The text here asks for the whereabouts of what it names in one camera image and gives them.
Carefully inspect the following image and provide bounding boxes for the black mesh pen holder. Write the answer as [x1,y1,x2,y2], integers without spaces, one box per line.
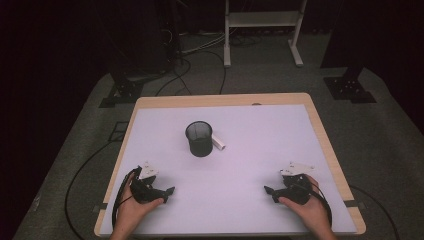
[184,120,214,158]

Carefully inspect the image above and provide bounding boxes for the black stand base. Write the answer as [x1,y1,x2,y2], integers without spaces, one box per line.
[322,66,378,105]
[98,66,145,109]

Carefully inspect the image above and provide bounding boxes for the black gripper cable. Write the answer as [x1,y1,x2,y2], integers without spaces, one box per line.
[309,181,333,228]
[111,165,142,231]

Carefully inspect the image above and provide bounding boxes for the white floor cables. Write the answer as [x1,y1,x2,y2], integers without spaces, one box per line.
[179,30,229,56]

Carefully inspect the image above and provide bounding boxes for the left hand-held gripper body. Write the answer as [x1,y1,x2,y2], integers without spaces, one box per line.
[129,161,168,205]

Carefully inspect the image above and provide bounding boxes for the white table mat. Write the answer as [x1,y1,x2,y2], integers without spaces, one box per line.
[99,104,358,236]

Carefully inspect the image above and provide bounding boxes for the dark tape strip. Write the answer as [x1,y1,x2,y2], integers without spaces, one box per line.
[344,199,367,209]
[92,202,109,214]

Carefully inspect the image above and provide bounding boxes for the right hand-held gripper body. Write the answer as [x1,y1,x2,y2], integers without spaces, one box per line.
[273,162,316,206]

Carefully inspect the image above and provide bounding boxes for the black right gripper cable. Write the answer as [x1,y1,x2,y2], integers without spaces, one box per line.
[309,181,333,228]

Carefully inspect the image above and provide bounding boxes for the wooden table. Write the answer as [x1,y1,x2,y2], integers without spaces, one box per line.
[93,92,367,238]

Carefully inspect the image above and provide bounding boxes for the person's left hand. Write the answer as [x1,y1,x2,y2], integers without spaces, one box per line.
[114,184,165,232]

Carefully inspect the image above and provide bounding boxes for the white cylindrical tube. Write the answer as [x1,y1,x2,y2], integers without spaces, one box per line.
[211,134,227,151]

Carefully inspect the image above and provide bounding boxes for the white metal stand frame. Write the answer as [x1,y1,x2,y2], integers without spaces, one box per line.
[223,0,308,68]

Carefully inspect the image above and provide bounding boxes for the black floor cable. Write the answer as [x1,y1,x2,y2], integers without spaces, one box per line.
[349,184,401,240]
[154,57,193,98]
[64,140,118,240]
[194,49,228,96]

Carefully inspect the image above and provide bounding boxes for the black wire frame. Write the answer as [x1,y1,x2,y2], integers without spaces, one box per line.
[107,121,130,143]

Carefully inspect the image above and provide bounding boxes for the person's right hand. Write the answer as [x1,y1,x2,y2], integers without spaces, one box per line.
[278,175,331,232]

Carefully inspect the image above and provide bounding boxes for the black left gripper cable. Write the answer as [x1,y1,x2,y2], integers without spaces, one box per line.
[111,165,142,231]

